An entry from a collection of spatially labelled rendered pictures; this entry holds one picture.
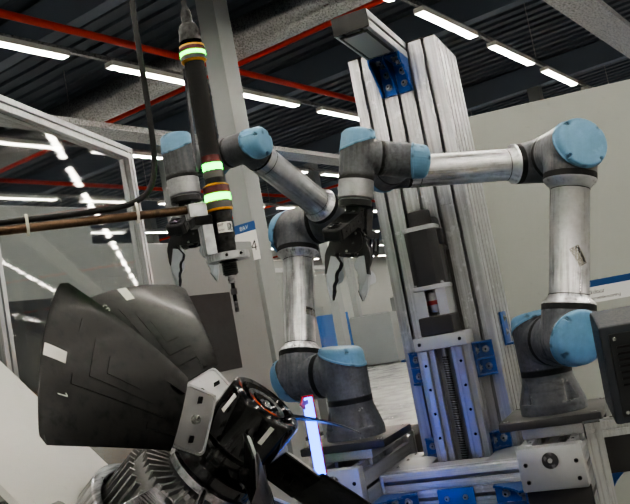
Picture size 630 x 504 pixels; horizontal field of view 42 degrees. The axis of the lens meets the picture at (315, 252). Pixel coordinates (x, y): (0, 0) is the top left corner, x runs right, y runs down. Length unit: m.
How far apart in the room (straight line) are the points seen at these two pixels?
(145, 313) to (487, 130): 1.98
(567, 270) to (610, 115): 1.39
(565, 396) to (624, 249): 1.24
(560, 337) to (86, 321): 1.03
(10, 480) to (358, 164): 0.91
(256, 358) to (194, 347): 4.74
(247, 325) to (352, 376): 4.02
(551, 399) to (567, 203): 0.44
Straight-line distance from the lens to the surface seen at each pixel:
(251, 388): 1.24
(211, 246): 1.32
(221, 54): 8.69
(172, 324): 1.37
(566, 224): 1.84
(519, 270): 3.06
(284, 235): 2.24
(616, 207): 3.10
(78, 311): 1.10
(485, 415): 2.11
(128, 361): 1.11
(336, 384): 2.06
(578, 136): 1.87
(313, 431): 1.67
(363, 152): 1.71
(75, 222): 1.30
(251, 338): 6.06
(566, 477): 1.82
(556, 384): 1.93
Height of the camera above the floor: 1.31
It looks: 6 degrees up
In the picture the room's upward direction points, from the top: 11 degrees counter-clockwise
